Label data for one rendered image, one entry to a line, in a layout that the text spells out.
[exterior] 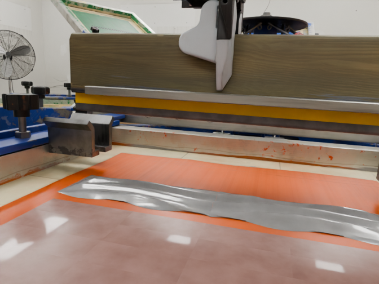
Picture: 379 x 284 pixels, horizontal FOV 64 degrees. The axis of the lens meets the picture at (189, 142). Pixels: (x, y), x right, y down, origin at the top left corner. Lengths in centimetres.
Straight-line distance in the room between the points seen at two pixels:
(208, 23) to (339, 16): 434
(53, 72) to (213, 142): 536
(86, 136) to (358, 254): 34
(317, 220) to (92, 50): 32
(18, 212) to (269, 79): 29
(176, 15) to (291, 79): 453
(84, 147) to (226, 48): 24
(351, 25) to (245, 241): 446
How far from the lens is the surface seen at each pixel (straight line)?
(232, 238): 28
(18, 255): 27
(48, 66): 589
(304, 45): 35
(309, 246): 28
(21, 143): 44
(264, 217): 31
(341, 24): 465
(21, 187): 41
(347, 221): 34
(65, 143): 46
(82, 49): 42
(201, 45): 34
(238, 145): 54
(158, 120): 65
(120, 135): 61
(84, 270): 24
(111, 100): 41
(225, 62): 33
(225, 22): 32
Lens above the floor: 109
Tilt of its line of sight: 11 degrees down
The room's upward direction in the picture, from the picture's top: 2 degrees clockwise
